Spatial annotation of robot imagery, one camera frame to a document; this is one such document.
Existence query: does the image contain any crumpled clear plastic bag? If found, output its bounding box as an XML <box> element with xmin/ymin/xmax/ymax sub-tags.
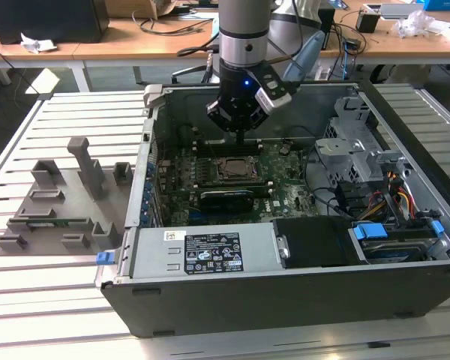
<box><xmin>392</xmin><ymin>10</ymin><xmax>446</xmax><ymax>39</ymax></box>

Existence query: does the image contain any black computer tower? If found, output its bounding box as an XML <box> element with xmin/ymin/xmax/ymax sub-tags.
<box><xmin>0</xmin><ymin>0</ymin><xmax>110</xmax><ymax>45</ymax></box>

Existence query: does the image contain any crumpled white paper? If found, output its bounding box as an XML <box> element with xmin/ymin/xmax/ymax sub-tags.
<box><xmin>19</xmin><ymin>31</ymin><xmax>59</xmax><ymax>54</ymax></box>

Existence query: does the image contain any silver metal latch handle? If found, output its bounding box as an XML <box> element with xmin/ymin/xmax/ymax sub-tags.
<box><xmin>276</xmin><ymin>234</ymin><xmax>293</xmax><ymax>260</ymax></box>

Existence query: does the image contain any silver flat device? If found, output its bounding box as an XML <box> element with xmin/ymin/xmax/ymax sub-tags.
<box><xmin>379</xmin><ymin>2</ymin><xmax>425</xmax><ymax>20</ymax></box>

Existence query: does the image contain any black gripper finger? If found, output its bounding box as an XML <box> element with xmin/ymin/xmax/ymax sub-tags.
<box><xmin>241</xmin><ymin>108</ymin><xmax>269</xmax><ymax>146</ymax></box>
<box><xmin>205</xmin><ymin>97</ymin><xmax>242</xmax><ymax>146</ymax></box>

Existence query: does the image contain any grey metal drive cage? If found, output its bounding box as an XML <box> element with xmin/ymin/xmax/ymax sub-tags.
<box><xmin>314</xmin><ymin>95</ymin><xmax>412</xmax><ymax>188</ymax></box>

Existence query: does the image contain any open black PC case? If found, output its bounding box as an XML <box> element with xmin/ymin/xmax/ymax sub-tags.
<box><xmin>93</xmin><ymin>80</ymin><xmax>450</xmax><ymax>338</ymax></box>

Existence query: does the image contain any silver power supply unit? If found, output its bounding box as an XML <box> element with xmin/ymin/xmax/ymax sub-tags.
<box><xmin>129</xmin><ymin>223</ymin><xmax>283</xmax><ymax>281</ymax></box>

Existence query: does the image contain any blue disk carrier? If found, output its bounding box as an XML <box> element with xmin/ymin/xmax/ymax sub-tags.
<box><xmin>352</xmin><ymin>221</ymin><xmax>389</xmax><ymax>242</ymax></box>

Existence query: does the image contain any blue expansion slot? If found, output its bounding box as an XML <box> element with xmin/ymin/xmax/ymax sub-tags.
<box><xmin>188</xmin><ymin>211</ymin><xmax>230</xmax><ymax>224</ymax></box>

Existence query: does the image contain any black RAM slot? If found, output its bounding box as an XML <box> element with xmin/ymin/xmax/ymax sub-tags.
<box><xmin>247</xmin><ymin>186</ymin><xmax>275</xmax><ymax>199</ymax></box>
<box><xmin>195</xmin><ymin>178</ymin><xmax>275</xmax><ymax>190</ymax></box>
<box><xmin>193</xmin><ymin>142</ymin><xmax>264</xmax><ymax>152</ymax></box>
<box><xmin>193</xmin><ymin>148</ymin><xmax>264</xmax><ymax>158</ymax></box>

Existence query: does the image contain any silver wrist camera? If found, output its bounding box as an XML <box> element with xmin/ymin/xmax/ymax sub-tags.
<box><xmin>247</xmin><ymin>67</ymin><xmax>294</xmax><ymax>113</ymax></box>

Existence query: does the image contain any wooden desk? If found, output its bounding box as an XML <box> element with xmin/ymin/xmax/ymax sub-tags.
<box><xmin>0</xmin><ymin>0</ymin><xmax>450</xmax><ymax>93</ymax></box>

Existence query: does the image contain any black graphics card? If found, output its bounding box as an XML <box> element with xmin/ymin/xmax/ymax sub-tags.
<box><xmin>197</xmin><ymin>187</ymin><xmax>257</xmax><ymax>218</ymax></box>

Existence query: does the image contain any brown cardboard box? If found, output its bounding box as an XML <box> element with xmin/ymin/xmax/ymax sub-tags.
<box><xmin>104</xmin><ymin>0</ymin><xmax>178</xmax><ymax>20</ymax></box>

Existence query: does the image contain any green motherboard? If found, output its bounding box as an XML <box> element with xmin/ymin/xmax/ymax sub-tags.
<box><xmin>152</xmin><ymin>140</ymin><xmax>326</xmax><ymax>228</ymax></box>

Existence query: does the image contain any small black box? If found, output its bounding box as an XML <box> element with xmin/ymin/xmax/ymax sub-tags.
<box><xmin>355</xmin><ymin>10</ymin><xmax>382</xmax><ymax>35</ymax></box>

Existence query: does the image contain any CPU with silver top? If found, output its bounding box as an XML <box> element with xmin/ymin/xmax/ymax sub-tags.
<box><xmin>225</xmin><ymin>159</ymin><xmax>254</xmax><ymax>177</ymax></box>

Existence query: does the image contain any metal socket cover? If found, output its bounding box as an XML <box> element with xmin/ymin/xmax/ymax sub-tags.
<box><xmin>216</xmin><ymin>156</ymin><xmax>263</xmax><ymax>182</ymax></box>

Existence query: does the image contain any grey parts rack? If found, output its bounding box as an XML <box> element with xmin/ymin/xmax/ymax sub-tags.
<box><xmin>0</xmin><ymin>136</ymin><xmax>136</xmax><ymax>258</ymax></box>

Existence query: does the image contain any black plastic shroud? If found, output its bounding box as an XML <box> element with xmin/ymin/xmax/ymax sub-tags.
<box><xmin>272</xmin><ymin>215</ymin><xmax>365</xmax><ymax>271</ymax></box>

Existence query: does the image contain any orange yellow wire bundle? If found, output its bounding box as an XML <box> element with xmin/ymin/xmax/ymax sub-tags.
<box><xmin>359</xmin><ymin>170</ymin><xmax>417</xmax><ymax>222</ymax></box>

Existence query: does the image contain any grey case handle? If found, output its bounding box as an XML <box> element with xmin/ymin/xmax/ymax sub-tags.
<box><xmin>142</xmin><ymin>83</ymin><xmax>167</xmax><ymax>113</ymax></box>

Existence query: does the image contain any CPU socket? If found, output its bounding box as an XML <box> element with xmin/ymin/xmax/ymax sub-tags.
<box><xmin>214</xmin><ymin>155</ymin><xmax>263</xmax><ymax>184</ymax></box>

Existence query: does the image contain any hard disk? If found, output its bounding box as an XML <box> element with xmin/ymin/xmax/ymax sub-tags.
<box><xmin>361</xmin><ymin>239</ymin><xmax>434</xmax><ymax>264</ymax></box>

